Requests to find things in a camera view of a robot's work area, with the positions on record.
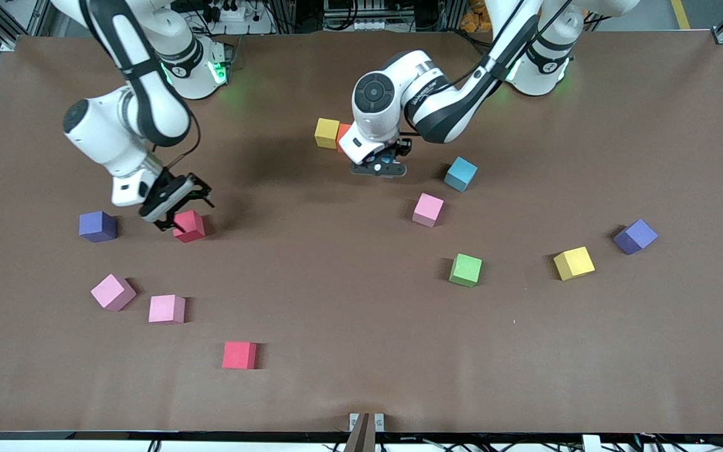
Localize yellow foam block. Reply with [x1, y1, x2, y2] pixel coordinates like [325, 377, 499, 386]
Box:
[314, 117, 341, 149]
[553, 246, 596, 281]

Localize red foam block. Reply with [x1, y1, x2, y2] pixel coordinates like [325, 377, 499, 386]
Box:
[173, 210, 206, 244]
[222, 341, 258, 370]

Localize purple foam block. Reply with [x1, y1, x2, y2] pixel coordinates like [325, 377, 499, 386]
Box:
[78, 211, 118, 244]
[613, 218, 659, 256]

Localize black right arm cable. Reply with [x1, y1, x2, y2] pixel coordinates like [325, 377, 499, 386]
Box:
[159, 112, 203, 169]

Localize grey table edge bracket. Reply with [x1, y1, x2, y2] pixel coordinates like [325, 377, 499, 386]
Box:
[344, 412, 385, 452]

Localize green foam block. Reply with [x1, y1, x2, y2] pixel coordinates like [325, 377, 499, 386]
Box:
[449, 253, 483, 288]

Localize orange snack bags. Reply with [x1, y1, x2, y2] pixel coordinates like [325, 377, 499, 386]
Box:
[461, 0, 494, 33]

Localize pink foam block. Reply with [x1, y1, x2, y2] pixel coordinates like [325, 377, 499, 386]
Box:
[90, 274, 137, 312]
[148, 294, 186, 325]
[412, 193, 445, 228]

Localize white power strip with plugs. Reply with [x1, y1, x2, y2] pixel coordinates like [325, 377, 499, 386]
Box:
[201, 0, 249, 23]

